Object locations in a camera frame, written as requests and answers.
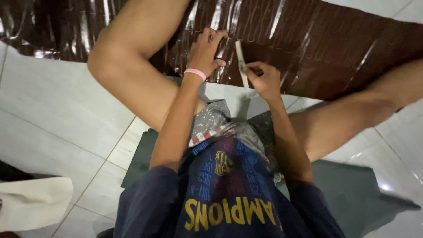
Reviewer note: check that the pink wristband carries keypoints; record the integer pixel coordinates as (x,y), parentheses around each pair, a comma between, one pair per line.
(195,72)

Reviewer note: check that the person's right hand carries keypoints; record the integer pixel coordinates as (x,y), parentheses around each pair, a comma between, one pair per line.
(266,81)

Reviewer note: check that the person's left hand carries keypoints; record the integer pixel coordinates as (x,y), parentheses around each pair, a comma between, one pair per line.
(202,56)

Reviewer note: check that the person's left leg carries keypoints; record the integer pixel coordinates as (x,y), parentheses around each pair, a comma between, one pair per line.
(132,62)

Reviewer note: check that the dark green floor mat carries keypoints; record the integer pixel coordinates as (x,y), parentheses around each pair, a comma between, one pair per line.
(350,195)

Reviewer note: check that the person's right leg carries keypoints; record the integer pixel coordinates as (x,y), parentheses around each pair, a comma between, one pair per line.
(350,119)

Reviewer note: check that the person's leg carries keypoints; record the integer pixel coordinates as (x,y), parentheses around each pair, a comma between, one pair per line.
(350,119)
(132,62)

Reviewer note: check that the white folded cloth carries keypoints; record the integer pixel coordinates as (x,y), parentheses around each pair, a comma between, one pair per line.
(33,203)

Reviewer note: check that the navy printed t-shirt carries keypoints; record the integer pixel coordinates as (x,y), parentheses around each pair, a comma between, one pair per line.
(228,198)

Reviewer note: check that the glossy brown textured sheet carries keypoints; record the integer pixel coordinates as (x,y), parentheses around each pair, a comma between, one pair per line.
(314,49)

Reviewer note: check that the grey speckled shorts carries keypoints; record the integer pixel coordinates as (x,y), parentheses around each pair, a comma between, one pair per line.
(211,122)

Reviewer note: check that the white narrow strip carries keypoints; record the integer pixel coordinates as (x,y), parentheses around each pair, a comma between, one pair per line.
(240,54)

